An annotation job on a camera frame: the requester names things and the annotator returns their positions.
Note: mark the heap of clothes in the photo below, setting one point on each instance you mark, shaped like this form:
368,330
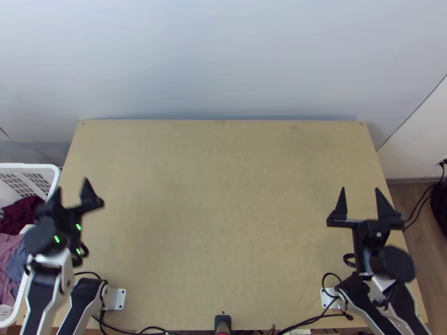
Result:
10,240

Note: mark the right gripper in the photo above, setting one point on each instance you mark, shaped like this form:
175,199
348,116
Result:
366,232

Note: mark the white wall socket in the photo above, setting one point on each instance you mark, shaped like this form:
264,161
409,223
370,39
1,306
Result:
440,161

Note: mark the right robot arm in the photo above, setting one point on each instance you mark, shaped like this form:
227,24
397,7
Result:
398,263

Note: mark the white laundry basket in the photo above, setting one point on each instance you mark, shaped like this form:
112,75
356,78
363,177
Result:
24,178

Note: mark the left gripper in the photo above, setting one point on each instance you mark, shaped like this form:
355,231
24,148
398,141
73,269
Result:
64,216

